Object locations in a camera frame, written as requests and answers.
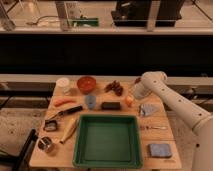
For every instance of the purple bowl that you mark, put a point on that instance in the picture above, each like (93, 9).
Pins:
(137, 80)

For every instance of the orange carrot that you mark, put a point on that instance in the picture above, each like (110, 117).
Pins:
(63, 101)

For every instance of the green plastic tray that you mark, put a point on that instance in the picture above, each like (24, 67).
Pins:
(107, 141)

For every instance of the small black square tin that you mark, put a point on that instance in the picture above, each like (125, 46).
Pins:
(50, 125)

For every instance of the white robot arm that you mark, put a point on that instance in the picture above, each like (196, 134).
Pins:
(199, 120)

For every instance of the bunch of dark grapes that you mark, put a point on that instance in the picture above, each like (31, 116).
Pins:
(116, 87)

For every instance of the black chair frame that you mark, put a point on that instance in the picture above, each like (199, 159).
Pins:
(15, 161)

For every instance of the crumpled light blue cloth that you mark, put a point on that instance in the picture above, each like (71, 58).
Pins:
(146, 110)

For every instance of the green board on shelf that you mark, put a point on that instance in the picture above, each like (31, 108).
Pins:
(85, 22)

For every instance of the black handled knife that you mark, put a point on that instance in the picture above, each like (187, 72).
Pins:
(66, 112)

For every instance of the blue folded cloth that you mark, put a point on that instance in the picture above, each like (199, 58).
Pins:
(160, 150)

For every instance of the yellow-orange apple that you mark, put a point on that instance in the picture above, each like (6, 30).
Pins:
(129, 100)

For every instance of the small metal cup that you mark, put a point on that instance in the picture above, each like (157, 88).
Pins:
(45, 144)

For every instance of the black rectangular sponge block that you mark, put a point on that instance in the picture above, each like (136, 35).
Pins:
(110, 106)

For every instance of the orange-red bowl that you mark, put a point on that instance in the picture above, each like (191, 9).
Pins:
(86, 84)

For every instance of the light blue cup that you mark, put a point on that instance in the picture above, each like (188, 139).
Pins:
(90, 101)

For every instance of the black machine on shelf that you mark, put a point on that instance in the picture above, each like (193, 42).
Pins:
(135, 13)

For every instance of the silver fork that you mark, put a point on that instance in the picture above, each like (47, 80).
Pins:
(153, 127)

